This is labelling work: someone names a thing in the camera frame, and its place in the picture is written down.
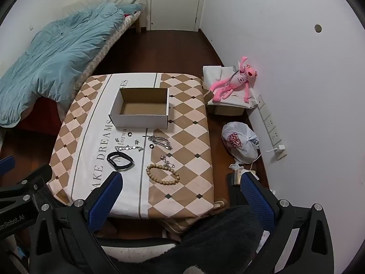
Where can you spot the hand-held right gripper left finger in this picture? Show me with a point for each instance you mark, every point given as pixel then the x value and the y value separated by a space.
pixel 105 199

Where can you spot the black wristband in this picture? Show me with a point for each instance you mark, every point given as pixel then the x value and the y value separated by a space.
pixel 111 161

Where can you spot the person's dark fleece clothing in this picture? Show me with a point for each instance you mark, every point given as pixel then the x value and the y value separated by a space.
pixel 216 234

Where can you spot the pink plush toy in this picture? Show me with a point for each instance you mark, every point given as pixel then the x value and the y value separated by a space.
pixel 233 84

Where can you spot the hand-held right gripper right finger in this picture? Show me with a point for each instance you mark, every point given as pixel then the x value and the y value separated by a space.
pixel 256 199

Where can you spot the small beige packet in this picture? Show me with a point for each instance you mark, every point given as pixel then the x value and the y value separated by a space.
pixel 238 177

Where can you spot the white plastic bag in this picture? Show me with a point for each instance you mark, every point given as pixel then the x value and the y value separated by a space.
pixel 239 142

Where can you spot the round wall hole cover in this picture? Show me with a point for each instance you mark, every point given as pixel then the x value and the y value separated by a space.
pixel 318 28

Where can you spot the cardboard box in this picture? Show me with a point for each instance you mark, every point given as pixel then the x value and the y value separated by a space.
pixel 134 120

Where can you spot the crumpled white tissue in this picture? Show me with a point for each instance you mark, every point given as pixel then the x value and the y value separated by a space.
pixel 236 165

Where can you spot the small brown carton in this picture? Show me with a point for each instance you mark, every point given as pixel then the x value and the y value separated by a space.
pixel 228 110

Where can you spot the white plug charger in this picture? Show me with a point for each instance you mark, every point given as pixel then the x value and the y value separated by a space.
pixel 281 148

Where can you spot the white power strip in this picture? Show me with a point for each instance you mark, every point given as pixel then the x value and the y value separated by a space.
pixel 271 125

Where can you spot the blue duvet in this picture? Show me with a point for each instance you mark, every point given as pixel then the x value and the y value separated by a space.
pixel 62 51

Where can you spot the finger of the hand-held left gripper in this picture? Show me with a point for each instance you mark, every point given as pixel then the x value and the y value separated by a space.
pixel 31 181
pixel 5 164

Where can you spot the white door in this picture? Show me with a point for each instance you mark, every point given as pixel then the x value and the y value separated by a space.
pixel 174 2

